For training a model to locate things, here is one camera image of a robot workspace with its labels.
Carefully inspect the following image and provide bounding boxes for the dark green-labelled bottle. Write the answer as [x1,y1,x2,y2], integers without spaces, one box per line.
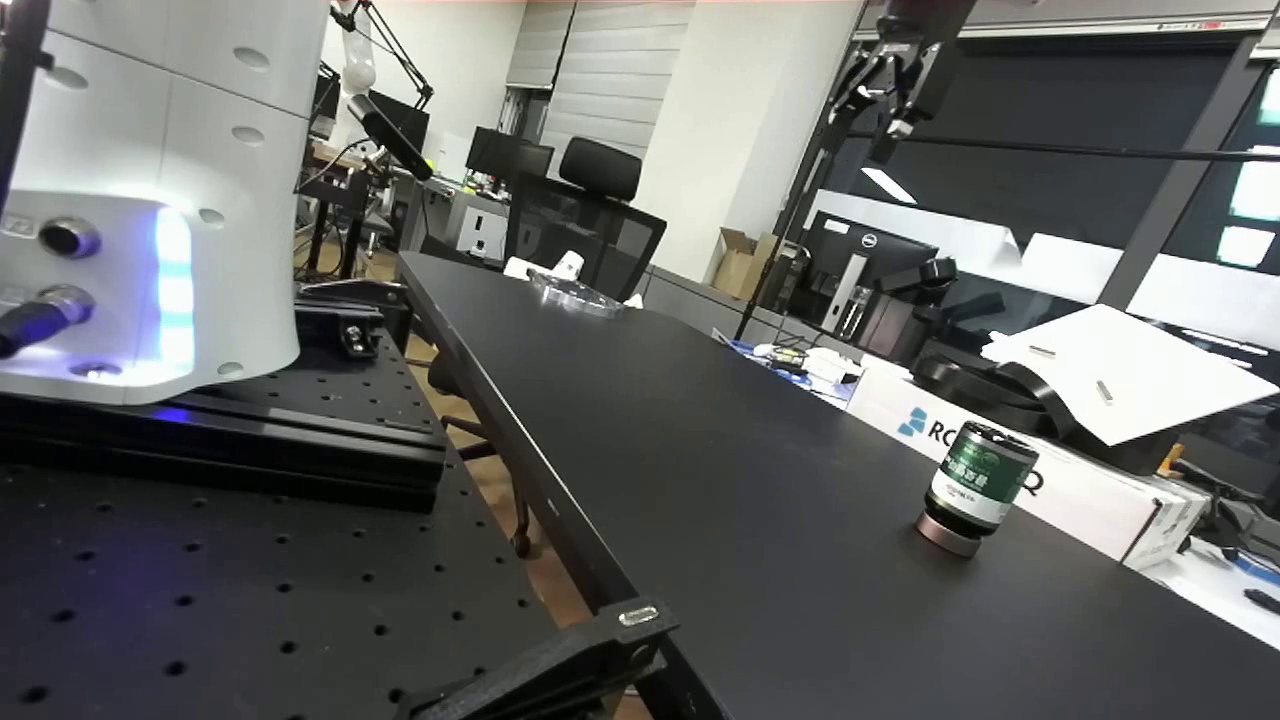
[912,415,1045,560]

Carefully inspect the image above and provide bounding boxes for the clear plastic bag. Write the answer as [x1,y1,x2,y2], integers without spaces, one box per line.
[500,246,633,323]

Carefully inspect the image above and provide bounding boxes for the black office chair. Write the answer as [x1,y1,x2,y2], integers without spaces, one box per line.
[505,131,674,304]

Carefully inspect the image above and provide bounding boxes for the brown cardboard box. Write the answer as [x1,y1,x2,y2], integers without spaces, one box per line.
[705,224,781,304]

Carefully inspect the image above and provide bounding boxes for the blue white plastic packets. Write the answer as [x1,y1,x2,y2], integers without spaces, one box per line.
[724,337,868,413]

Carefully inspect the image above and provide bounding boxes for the white desktop computer case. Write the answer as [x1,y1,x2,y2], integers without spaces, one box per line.
[454,195,511,266]

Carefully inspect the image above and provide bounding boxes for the white window blind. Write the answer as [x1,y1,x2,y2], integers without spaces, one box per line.
[537,0,701,169]

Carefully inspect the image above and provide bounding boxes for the small black box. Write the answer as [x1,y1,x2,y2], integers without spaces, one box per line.
[291,294,391,366]

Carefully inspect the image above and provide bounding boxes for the black table clamp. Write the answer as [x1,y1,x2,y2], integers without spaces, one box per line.
[396,595,687,720]

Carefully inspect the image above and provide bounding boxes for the black bag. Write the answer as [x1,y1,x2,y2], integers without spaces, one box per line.
[918,331,1077,449]

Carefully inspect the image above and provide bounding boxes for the white Robotiq cardboard box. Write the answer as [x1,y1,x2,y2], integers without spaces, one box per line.
[853,360,1213,572]

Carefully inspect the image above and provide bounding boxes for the large white paper sheet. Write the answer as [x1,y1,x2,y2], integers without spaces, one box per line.
[982,299,1280,453]

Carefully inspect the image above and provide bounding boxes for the black perforated breadboard table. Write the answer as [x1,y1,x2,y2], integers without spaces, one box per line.
[0,455,580,720]

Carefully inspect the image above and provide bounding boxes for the black camera stand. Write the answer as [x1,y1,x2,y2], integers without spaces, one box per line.
[734,0,985,343]

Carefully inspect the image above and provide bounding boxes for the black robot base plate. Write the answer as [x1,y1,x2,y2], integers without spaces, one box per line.
[0,331,454,518]

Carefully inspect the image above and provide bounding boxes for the black metal frame strut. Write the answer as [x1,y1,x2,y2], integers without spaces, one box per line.
[1094,24,1271,311]

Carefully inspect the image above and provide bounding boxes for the black cable plug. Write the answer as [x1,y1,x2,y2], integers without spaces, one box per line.
[0,281,102,363]

